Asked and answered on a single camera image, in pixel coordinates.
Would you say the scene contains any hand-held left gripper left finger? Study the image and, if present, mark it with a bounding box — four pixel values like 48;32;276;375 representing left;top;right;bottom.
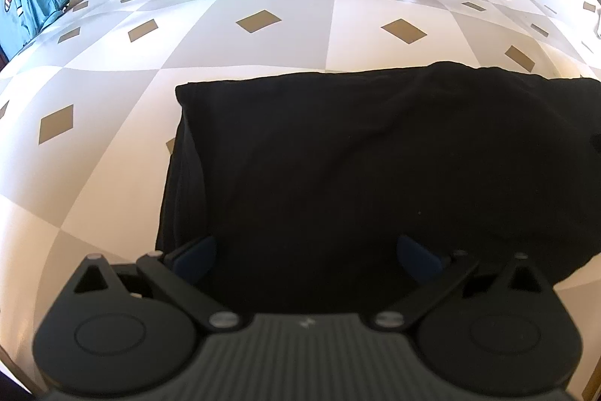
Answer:
72;233;246;333

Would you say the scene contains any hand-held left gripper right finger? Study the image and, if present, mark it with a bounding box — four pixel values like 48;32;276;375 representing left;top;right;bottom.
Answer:
370;234;542;333

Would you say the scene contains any black white-striped t-shirt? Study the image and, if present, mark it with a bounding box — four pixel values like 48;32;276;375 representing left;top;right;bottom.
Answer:
157;60;601;318

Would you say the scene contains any grey white checkered tablecloth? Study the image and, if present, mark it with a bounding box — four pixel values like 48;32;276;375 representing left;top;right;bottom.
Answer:
0;0;601;392

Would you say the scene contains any blue printed garment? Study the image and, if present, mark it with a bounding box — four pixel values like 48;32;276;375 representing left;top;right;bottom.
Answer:
0;0;72;62

